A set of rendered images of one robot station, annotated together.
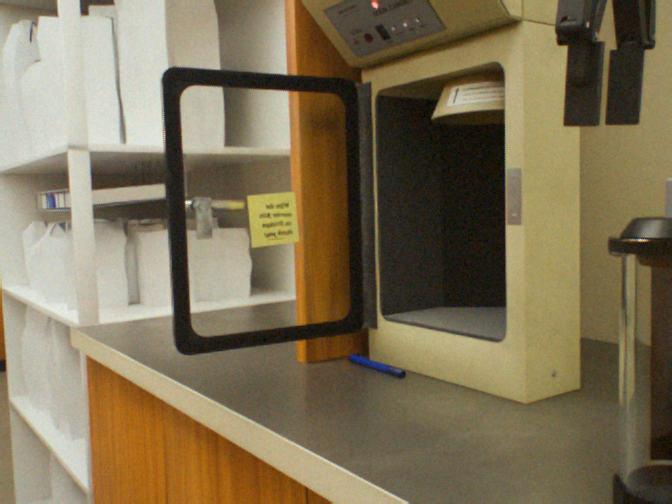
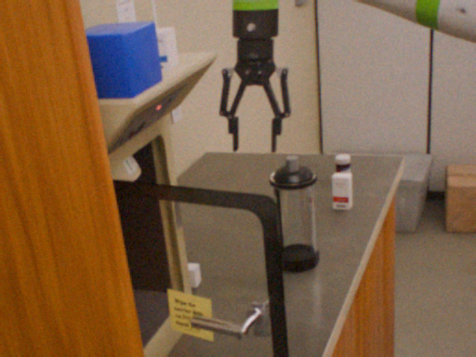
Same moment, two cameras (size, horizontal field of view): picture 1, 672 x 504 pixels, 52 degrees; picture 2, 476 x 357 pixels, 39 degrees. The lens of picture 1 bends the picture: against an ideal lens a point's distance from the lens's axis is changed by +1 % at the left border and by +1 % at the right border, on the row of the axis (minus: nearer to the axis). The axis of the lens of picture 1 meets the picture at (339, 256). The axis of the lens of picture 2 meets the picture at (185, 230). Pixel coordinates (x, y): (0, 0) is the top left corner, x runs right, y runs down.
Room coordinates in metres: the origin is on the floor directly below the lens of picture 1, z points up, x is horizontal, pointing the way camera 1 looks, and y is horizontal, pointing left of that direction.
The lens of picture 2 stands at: (1.42, 0.89, 1.73)
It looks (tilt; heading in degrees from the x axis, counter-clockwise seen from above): 25 degrees down; 242
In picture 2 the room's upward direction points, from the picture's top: 8 degrees counter-clockwise
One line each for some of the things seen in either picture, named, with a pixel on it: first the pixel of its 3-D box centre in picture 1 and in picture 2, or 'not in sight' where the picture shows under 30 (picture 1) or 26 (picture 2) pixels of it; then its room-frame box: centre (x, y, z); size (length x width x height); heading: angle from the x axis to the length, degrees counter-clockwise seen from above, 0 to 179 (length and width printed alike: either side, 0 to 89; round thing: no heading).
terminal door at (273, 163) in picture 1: (270, 210); (193, 307); (1.01, 0.10, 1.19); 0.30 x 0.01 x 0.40; 118
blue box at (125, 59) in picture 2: not in sight; (114, 59); (1.01, -0.03, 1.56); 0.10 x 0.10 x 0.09; 35
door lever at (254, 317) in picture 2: not in sight; (225, 321); (1.00, 0.18, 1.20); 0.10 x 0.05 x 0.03; 118
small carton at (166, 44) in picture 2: not in sight; (157, 49); (0.90, -0.11, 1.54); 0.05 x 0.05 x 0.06; 42
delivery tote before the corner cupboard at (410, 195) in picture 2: not in sight; (372, 191); (-1.21, -1.75, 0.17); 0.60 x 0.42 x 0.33; 123
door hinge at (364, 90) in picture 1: (366, 207); not in sight; (1.08, -0.04, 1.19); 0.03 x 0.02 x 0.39; 35
